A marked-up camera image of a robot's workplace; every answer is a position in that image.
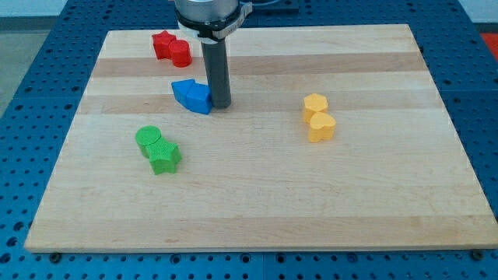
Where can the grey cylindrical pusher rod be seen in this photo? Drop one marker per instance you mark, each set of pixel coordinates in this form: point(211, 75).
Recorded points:
point(217, 73)

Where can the blue cube block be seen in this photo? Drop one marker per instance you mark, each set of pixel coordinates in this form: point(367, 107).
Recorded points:
point(198, 99)

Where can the blue triangular block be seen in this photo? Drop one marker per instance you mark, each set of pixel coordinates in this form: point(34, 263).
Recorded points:
point(181, 90)

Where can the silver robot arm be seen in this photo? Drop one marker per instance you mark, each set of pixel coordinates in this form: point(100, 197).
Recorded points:
point(211, 22)

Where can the light wooden board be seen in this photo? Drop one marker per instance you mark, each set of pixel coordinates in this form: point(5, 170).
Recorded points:
point(394, 176)

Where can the red cylinder block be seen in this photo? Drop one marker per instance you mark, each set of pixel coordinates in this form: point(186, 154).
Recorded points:
point(180, 53)

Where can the red star block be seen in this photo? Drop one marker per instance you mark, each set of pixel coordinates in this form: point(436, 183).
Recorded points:
point(161, 42)

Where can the green cylinder block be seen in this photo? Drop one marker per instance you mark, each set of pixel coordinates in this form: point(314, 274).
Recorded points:
point(146, 136)

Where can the yellow hexagon block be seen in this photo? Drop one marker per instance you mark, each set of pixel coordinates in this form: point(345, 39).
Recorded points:
point(313, 104)

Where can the green star block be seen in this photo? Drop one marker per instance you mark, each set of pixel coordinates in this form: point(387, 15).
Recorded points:
point(163, 156)

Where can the yellow heart block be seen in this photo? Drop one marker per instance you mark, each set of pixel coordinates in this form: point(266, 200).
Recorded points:
point(321, 127)

